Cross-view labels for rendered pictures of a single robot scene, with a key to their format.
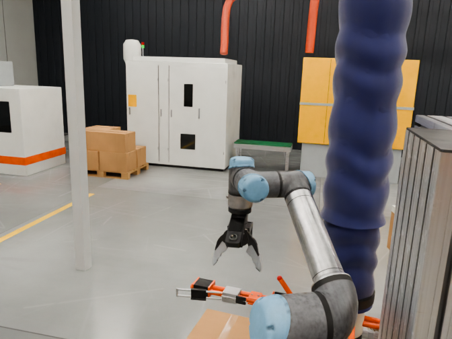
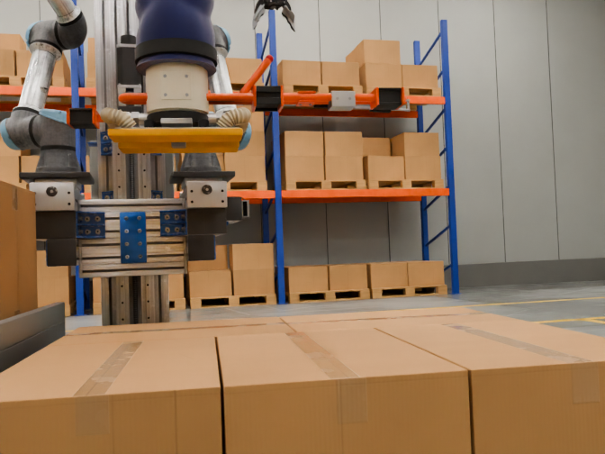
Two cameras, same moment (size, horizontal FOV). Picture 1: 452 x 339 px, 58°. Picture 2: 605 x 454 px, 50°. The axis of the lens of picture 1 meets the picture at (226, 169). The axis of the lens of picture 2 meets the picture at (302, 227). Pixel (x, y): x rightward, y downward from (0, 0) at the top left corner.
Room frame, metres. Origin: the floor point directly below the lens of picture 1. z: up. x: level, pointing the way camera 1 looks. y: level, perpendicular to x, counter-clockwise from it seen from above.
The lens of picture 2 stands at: (3.20, -0.99, 0.75)
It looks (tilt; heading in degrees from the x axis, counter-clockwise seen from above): 2 degrees up; 153
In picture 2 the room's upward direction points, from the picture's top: 2 degrees counter-clockwise
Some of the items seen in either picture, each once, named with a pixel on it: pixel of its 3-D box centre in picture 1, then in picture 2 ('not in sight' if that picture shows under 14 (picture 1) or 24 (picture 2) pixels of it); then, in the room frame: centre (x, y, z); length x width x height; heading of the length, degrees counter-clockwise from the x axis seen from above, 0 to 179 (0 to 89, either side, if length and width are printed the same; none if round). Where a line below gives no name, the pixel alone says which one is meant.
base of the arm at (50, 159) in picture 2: not in sight; (58, 161); (0.82, -0.73, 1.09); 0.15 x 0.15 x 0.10
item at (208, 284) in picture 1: (203, 286); (386, 98); (1.66, 0.08, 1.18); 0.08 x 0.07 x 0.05; 72
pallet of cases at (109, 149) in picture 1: (111, 151); not in sight; (8.41, 2.40, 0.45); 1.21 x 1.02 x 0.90; 77
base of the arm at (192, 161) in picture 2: not in sight; (200, 161); (0.93, -0.25, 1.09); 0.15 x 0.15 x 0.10
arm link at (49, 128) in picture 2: not in sight; (56, 129); (0.81, -0.73, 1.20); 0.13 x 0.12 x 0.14; 47
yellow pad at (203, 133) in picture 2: not in sight; (176, 130); (1.56, -0.52, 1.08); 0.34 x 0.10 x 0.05; 72
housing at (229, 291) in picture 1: (231, 294); (341, 101); (1.62, -0.04, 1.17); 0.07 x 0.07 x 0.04; 72
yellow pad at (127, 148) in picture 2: not in sight; (179, 141); (1.38, -0.45, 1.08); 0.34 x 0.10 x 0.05; 72
